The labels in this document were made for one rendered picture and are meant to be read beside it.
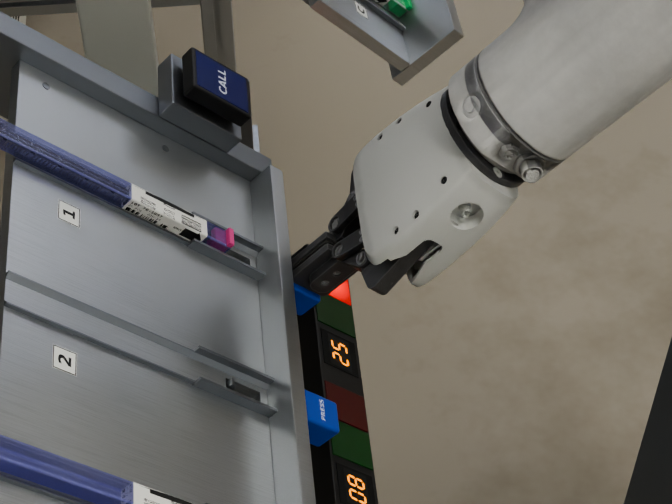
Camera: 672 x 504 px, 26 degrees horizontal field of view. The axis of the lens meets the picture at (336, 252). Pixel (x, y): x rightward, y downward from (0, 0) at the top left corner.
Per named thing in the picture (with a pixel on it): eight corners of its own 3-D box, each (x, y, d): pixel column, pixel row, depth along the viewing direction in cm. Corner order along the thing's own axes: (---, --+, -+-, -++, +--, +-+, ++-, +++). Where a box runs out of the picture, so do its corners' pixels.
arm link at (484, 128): (584, 187, 88) (547, 214, 90) (556, 88, 94) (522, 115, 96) (490, 128, 84) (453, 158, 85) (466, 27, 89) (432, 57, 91)
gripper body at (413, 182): (555, 209, 89) (427, 304, 95) (525, 94, 95) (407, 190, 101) (470, 158, 85) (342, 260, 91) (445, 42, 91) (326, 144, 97)
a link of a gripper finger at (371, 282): (408, 306, 91) (361, 286, 95) (462, 195, 91) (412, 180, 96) (394, 300, 90) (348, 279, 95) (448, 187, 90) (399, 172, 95)
